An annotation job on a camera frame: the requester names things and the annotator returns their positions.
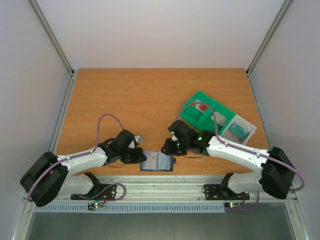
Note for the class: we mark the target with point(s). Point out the grey slotted cable duct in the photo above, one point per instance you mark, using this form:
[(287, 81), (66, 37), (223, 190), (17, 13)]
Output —
[(132, 208)]

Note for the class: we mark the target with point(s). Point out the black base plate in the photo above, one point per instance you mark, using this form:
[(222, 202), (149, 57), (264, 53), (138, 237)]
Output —
[(98, 192), (213, 192)]

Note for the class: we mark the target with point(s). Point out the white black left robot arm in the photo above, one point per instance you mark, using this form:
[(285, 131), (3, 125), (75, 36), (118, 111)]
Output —
[(53, 176)]

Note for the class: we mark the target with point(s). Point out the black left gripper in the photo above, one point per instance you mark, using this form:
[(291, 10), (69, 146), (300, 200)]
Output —
[(137, 160)]

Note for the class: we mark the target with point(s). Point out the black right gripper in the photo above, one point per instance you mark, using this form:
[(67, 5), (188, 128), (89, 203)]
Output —
[(170, 146)]

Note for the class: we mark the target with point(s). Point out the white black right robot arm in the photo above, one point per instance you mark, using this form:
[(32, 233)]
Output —
[(271, 170)]

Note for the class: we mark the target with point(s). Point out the pale card with pink print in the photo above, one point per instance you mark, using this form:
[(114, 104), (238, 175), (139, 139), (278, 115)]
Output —
[(151, 160)]

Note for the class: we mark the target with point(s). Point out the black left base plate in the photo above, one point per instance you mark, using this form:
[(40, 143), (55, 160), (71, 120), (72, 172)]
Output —
[(98, 192)]

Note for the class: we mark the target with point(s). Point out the aluminium frame rail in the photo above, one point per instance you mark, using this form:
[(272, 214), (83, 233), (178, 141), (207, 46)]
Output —
[(144, 188)]

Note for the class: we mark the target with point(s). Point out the teal card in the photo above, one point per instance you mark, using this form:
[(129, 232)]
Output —
[(239, 131)]

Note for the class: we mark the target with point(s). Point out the white card with red circles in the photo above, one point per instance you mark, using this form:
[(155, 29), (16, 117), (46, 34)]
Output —
[(200, 106)]

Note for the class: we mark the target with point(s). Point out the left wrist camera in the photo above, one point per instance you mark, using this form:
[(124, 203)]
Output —
[(138, 139)]

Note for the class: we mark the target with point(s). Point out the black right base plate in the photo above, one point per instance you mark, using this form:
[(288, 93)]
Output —
[(213, 192)]

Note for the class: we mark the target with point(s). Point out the dark blue card holder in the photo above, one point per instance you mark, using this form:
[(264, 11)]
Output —
[(165, 163)]

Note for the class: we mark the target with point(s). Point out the grey white card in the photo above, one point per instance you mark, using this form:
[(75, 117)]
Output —
[(220, 119)]

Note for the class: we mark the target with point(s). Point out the green plastic bin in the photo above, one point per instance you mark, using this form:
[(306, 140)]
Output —
[(197, 119)]

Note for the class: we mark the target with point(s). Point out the white translucent plastic bin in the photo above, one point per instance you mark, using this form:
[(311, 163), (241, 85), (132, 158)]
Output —
[(244, 123)]

